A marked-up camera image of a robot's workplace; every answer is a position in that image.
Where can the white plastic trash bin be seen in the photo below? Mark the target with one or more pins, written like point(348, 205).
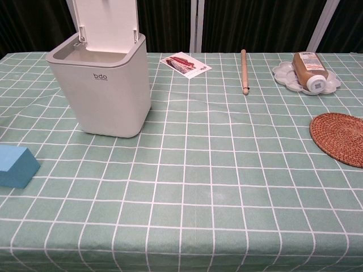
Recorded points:
point(110, 93)

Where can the white plastic hinged lid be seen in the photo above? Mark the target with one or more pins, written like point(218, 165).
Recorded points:
point(106, 25)

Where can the green checkered tablecloth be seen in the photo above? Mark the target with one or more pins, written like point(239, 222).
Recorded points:
point(198, 184)

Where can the printed photo card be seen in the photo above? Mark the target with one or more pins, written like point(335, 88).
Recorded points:
point(185, 65)

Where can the wooden rolling pin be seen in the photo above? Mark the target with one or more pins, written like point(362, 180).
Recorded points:
point(244, 71)

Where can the white flower-shaped plate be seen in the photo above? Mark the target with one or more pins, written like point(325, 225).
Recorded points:
point(286, 78)

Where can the dark green curtain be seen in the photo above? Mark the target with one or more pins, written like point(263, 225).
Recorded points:
point(255, 22)

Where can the brown sauce bottle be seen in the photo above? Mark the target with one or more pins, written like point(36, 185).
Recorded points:
point(309, 71)

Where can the woven rattan coaster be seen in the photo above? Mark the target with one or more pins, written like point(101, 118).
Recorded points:
point(340, 139)

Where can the blue foam block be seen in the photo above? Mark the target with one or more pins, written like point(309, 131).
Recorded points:
point(15, 167)

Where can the white vertical frame post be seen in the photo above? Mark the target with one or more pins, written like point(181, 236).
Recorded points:
point(196, 25)

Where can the white slanted frame post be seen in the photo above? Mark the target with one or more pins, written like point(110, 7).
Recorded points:
point(321, 24)

